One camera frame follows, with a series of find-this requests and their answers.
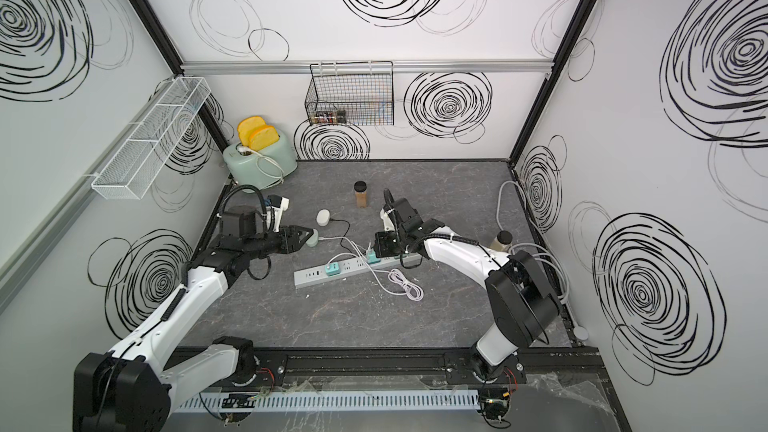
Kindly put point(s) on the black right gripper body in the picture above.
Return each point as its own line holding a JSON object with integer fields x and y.
{"x": 393, "y": 242}

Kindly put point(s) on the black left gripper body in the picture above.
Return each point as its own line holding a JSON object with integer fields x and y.
{"x": 266, "y": 244}

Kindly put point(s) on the pale green round earbud case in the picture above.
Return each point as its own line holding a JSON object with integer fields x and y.
{"x": 313, "y": 239}

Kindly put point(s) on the white round earbud case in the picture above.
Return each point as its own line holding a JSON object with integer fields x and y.
{"x": 323, "y": 217}

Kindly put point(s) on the white power strip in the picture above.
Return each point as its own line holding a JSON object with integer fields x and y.
{"x": 342, "y": 269}

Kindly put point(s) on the teal charger with white cable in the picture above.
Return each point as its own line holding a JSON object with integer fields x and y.
{"x": 371, "y": 257}

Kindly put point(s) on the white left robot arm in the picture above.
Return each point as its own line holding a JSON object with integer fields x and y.
{"x": 131, "y": 387}

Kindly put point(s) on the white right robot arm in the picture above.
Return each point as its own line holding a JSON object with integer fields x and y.
{"x": 522, "y": 299}

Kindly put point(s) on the brown spice bottle black lid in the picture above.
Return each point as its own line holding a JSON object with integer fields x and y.
{"x": 360, "y": 190}

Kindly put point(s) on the mint green toaster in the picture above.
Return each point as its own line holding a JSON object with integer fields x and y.
{"x": 264, "y": 169}

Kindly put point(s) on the clear jar black lid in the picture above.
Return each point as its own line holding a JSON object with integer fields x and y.
{"x": 502, "y": 241}

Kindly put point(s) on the front yellow toast slice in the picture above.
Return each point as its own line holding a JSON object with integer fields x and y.
{"x": 263, "y": 137}

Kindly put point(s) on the yellow toast slice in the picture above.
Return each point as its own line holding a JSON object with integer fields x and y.
{"x": 247, "y": 126}
{"x": 263, "y": 137}

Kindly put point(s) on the rear yellow toast slice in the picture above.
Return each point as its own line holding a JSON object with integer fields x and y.
{"x": 247, "y": 126}

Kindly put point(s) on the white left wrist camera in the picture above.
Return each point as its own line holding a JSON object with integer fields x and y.
{"x": 276, "y": 207}

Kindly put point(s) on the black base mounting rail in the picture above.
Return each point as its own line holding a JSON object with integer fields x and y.
{"x": 452, "y": 366}

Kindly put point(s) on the white wire wall shelf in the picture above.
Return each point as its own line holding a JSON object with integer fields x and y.
{"x": 167, "y": 135}

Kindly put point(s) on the black wire wall basket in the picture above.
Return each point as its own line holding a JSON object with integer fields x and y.
{"x": 351, "y": 93}

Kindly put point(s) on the white slotted cable duct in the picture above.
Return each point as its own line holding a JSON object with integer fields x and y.
{"x": 333, "y": 401}

